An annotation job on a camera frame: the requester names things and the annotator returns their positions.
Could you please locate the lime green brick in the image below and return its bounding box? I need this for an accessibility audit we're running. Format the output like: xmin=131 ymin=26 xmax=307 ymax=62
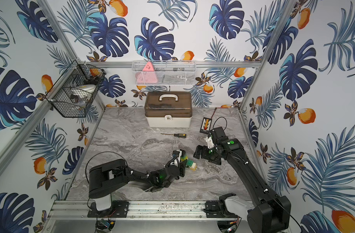
xmin=180 ymin=151 xmax=188 ymax=162

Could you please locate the white square brick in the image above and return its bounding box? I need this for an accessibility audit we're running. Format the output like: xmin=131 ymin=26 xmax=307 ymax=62
xmin=189 ymin=162 xmax=197 ymax=171

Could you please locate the dark green long brick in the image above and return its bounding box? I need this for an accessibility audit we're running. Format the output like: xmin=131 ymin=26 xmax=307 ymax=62
xmin=186 ymin=160 xmax=194 ymax=167

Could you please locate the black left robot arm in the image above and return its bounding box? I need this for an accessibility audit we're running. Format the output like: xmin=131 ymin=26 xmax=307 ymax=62
xmin=87 ymin=150 xmax=187 ymax=212

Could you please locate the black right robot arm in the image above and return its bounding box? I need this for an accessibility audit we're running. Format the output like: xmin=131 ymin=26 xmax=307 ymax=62
xmin=194 ymin=117 xmax=294 ymax=233

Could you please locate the black card with arrows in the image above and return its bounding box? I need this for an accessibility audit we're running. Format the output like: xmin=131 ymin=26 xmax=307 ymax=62
xmin=200 ymin=117 xmax=212 ymax=135

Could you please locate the brown lid storage box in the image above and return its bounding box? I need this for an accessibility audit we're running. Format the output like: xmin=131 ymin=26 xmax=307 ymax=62
xmin=144 ymin=91 xmax=193 ymax=128

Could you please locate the pink triangle sign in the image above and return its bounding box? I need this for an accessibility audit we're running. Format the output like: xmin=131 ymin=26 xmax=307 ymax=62
xmin=135 ymin=62 xmax=158 ymax=85

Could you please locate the white object in basket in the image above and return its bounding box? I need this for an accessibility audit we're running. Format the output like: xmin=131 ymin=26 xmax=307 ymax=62
xmin=71 ymin=84 xmax=96 ymax=96

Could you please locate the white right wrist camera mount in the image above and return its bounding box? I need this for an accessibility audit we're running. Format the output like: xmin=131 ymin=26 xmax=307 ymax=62
xmin=205 ymin=136 xmax=215 ymax=149

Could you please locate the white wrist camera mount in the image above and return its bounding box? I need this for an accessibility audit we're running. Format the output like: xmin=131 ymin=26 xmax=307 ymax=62
xmin=205 ymin=136 xmax=215 ymax=149
xmin=172 ymin=150 xmax=186 ymax=159

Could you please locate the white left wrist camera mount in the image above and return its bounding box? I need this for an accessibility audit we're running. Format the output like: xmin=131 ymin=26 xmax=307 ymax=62
xmin=172 ymin=150 xmax=186 ymax=159

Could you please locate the black handle screwdriver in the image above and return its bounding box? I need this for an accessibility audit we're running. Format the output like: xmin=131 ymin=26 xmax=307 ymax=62
xmin=161 ymin=133 xmax=187 ymax=138

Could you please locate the white wire shelf basket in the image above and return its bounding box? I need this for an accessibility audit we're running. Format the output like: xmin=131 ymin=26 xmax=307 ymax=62
xmin=132 ymin=60 xmax=196 ymax=86

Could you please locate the black wire basket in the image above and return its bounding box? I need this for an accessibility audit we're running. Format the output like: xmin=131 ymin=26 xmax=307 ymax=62
xmin=45 ymin=61 xmax=106 ymax=118

